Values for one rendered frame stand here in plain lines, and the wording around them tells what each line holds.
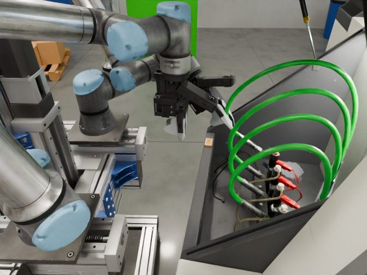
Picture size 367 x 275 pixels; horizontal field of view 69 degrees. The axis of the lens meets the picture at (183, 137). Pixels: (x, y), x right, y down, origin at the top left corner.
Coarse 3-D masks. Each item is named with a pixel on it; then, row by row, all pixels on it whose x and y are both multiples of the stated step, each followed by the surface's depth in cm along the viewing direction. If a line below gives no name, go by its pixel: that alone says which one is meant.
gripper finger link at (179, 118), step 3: (180, 108) 70; (180, 111) 69; (180, 114) 69; (177, 117) 70; (180, 117) 69; (183, 117) 72; (177, 120) 70; (180, 120) 70; (177, 123) 70; (180, 123) 70; (177, 126) 72; (180, 126) 71; (177, 129) 73; (180, 129) 72; (180, 132) 73
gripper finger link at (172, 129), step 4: (172, 120) 73; (184, 120) 73; (168, 124) 74; (172, 124) 74; (176, 124) 73; (184, 124) 74; (164, 128) 75; (168, 128) 75; (172, 128) 74; (176, 128) 74; (184, 128) 75; (168, 132) 76; (172, 132) 75; (176, 132) 75; (184, 132) 75; (180, 136) 75; (184, 136) 76; (180, 140) 77
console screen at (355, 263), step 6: (366, 252) 38; (360, 258) 38; (366, 258) 37; (348, 264) 40; (354, 264) 39; (360, 264) 38; (366, 264) 37; (342, 270) 41; (348, 270) 40; (354, 270) 39; (360, 270) 38; (366, 270) 37
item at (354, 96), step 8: (280, 64) 73; (288, 64) 72; (296, 64) 72; (304, 64) 72; (312, 64) 71; (320, 64) 71; (328, 64) 70; (264, 72) 75; (336, 72) 71; (344, 72) 71; (248, 80) 77; (240, 88) 79; (352, 88) 73; (232, 96) 81; (352, 96) 74; (352, 104) 76; (352, 112) 77; (352, 120) 78; (232, 128) 87; (352, 128) 79
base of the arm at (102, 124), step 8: (80, 112) 108; (96, 112) 106; (104, 112) 108; (80, 120) 110; (88, 120) 107; (96, 120) 107; (104, 120) 109; (112, 120) 112; (80, 128) 110; (88, 128) 108; (96, 128) 108; (104, 128) 109; (112, 128) 112
